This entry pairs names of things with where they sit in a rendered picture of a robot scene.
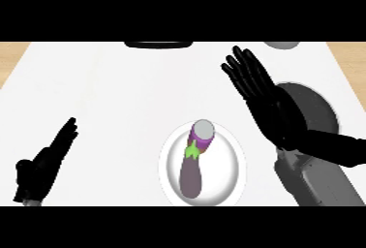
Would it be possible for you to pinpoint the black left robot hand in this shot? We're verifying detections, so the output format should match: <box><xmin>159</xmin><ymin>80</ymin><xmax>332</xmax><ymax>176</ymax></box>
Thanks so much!
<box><xmin>12</xmin><ymin>116</ymin><xmax>79</xmax><ymax>204</ymax></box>

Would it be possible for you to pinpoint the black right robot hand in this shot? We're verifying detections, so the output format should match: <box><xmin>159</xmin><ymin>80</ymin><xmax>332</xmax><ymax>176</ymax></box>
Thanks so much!
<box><xmin>220</xmin><ymin>45</ymin><xmax>366</xmax><ymax>169</ymax></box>

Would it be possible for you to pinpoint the dark grey pan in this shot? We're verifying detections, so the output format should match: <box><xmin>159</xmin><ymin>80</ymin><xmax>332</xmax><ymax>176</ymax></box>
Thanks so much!
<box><xmin>274</xmin><ymin>81</ymin><xmax>344</xmax><ymax>135</ymax></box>

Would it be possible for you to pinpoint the purple can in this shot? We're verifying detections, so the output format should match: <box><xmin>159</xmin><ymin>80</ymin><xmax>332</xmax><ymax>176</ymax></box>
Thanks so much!
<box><xmin>189</xmin><ymin>118</ymin><xmax>217</xmax><ymax>154</ymax></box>

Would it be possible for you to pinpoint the white oval plate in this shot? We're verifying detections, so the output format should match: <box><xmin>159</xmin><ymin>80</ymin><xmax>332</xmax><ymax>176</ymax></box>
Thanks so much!
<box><xmin>158</xmin><ymin>120</ymin><xmax>249</xmax><ymax>207</ymax></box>

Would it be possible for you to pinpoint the grey round object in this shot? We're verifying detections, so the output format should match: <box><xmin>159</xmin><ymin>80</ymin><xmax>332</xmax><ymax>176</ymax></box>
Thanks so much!
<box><xmin>262</xmin><ymin>41</ymin><xmax>301</xmax><ymax>50</ymax></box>

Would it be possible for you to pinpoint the purple eggplant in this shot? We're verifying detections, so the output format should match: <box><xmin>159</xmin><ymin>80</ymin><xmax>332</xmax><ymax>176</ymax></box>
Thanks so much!
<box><xmin>178</xmin><ymin>140</ymin><xmax>205</xmax><ymax>200</ymax></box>

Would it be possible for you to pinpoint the black flat object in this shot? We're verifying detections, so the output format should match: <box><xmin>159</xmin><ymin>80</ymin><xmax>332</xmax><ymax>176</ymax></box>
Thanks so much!
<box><xmin>122</xmin><ymin>41</ymin><xmax>195</xmax><ymax>50</ymax></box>

